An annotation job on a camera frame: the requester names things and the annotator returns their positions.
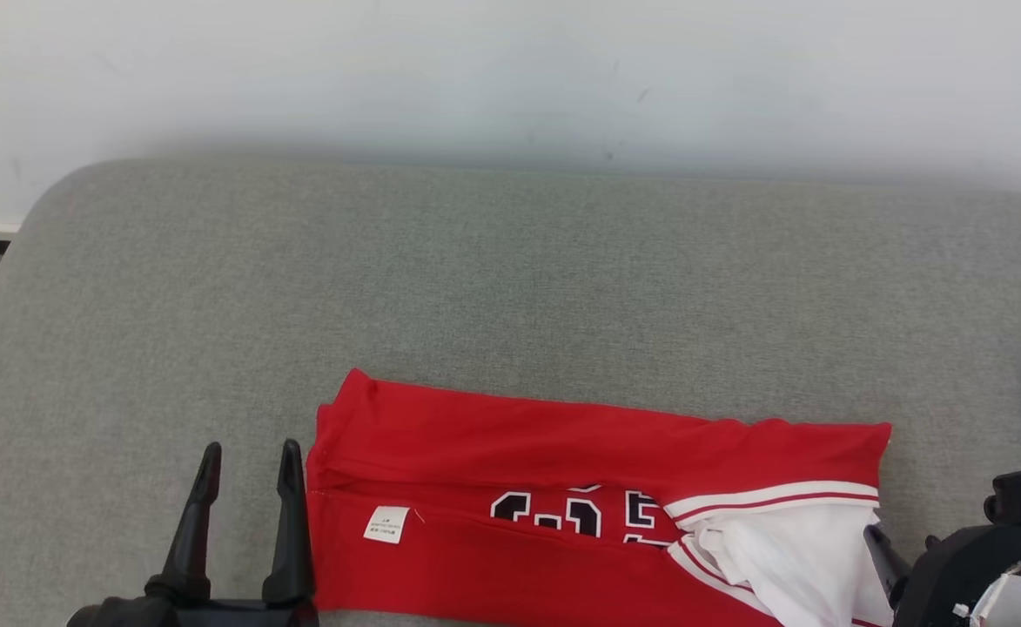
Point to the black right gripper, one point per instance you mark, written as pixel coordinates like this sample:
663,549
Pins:
954,575

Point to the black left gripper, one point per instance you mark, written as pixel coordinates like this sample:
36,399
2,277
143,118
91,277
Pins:
197,616

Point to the red basketball jersey number 23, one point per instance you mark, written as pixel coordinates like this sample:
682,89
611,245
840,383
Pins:
519,453

